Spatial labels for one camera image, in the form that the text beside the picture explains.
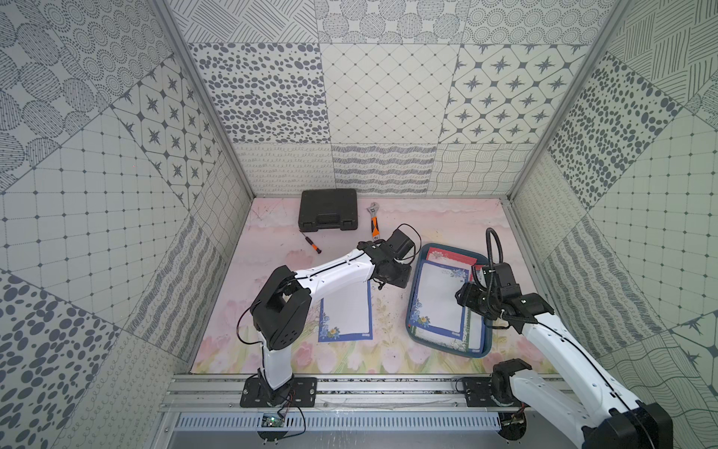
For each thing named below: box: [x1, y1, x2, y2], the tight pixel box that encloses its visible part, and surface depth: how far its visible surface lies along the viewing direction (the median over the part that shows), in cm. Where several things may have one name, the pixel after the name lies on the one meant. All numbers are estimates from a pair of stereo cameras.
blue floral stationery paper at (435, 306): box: [408, 259, 470, 342], surface depth 90 cm
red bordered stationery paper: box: [426, 246, 486, 269], surface depth 100 cm
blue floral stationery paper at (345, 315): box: [317, 280, 374, 343], surface depth 89 cm
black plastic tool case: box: [298, 188, 359, 232], surface depth 110 cm
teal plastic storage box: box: [405, 242, 493, 359], surface depth 88 cm
